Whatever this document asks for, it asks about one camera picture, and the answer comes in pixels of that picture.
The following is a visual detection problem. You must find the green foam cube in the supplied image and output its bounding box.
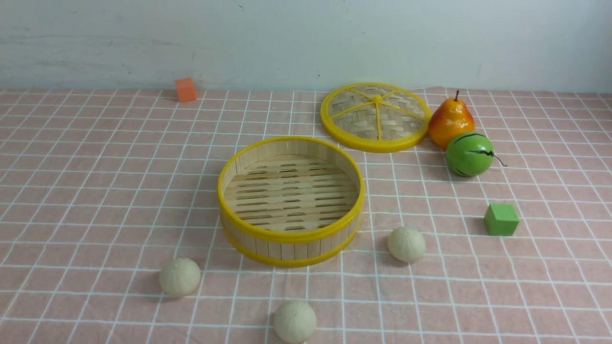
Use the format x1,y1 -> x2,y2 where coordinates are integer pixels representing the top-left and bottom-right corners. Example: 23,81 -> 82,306
484,203 -> 520,237

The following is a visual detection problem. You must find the white bun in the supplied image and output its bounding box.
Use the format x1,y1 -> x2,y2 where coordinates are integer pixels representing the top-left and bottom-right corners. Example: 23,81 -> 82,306
387,227 -> 426,264
273,301 -> 317,344
159,258 -> 201,298

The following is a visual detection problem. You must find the orange toy pear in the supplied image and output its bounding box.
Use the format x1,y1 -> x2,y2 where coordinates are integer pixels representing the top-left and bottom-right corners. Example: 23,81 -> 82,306
427,90 -> 476,151

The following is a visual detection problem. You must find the bamboo steamer lid yellow rim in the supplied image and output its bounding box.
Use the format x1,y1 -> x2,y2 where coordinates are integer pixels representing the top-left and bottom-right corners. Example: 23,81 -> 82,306
320,83 -> 431,154

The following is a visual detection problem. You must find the green toy watermelon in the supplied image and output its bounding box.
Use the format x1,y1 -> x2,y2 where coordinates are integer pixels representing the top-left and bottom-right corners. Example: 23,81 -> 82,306
445,131 -> 508,178

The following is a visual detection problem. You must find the bamboo steamer tray yellow rim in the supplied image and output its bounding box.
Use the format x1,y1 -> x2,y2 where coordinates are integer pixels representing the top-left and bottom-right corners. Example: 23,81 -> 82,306
217,136 -> 366,268

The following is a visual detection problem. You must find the white bun front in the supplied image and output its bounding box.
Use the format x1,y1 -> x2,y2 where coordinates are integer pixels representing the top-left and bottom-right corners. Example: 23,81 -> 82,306
273,301 -> 317,344

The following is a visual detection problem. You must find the pink checkered tablecloth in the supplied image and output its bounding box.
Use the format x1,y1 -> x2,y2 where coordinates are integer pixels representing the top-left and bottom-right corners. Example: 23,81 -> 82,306
0,89 -> 612,344

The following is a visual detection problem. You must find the orange foam cube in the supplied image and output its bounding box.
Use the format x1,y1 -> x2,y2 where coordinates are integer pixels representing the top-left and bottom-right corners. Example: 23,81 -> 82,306
175,77 -> 197,104

